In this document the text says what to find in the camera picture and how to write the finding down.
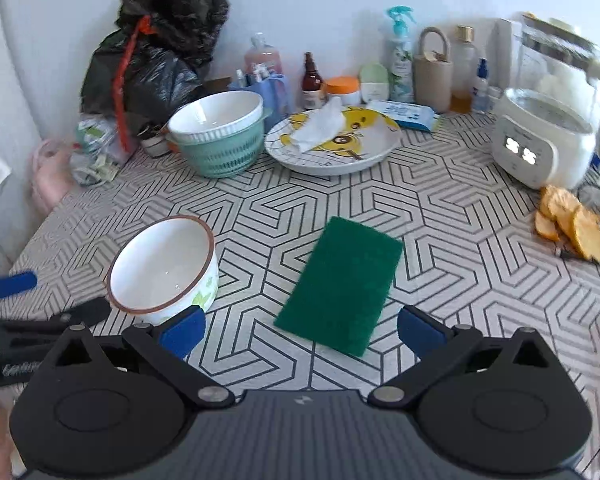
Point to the pink plastic container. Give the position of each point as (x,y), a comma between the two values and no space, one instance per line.
(50,175)

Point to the white ribbed bowl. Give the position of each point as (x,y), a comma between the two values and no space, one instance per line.
(212,115)

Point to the red plastic strip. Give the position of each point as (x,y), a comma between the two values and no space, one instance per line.
(125,70)

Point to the teal plastic colander basket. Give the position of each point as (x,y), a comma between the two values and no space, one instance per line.
(220,152)

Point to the blue desk organizer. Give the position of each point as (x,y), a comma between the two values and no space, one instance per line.
(275,95)

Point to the glass kettle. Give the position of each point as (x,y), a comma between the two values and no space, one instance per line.
(565,65)

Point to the pink liquid bottle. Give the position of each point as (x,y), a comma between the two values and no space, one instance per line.
(264,57)

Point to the white bowl with brown rim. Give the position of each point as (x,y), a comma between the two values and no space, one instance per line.
(165,270)

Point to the green scouring pad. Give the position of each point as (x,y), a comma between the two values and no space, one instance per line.
(340,285)

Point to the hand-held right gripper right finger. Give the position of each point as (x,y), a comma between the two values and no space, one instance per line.
(420,334)

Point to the clear plastic bag of packets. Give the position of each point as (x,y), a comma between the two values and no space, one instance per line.
(97,150)

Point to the brown spray bottle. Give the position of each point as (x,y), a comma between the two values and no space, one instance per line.
(312,85)

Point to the black and white jar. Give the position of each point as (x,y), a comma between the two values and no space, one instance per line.
(155,144)

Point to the blue wet wipes pack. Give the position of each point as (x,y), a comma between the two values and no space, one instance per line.
(405,116)

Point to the white kettle base appliance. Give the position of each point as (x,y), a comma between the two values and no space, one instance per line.
(540,145)

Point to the gold cap clear bottle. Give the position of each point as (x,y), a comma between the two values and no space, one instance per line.
(464,70)

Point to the yellow cartoon printed plate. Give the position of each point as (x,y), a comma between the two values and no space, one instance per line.
(360,145)

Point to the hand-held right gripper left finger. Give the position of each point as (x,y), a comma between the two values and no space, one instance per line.
(182,332)

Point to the white crumpled tissue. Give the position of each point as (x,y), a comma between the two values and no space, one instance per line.
(320,127)

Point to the small blue cap bottle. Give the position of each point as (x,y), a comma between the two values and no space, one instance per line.
(481,90)

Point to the orange lid jar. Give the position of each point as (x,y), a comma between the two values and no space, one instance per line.
(342,92)

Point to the white carton box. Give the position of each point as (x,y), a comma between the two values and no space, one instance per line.
(505,55)

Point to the geometric patterned tablecloth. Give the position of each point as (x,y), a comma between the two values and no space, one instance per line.
(455,240)

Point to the large orange peel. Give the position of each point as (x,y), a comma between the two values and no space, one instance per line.
(592,235)

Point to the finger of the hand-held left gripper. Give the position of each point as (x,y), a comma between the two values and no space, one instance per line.
(12,284)
(87,311)

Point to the green lid white jar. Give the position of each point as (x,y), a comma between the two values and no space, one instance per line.
(374,82)

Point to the black garbage bag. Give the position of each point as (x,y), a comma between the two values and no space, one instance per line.
(165,35)

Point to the teal trigger spray bottle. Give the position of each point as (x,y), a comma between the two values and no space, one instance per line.
(401,65)

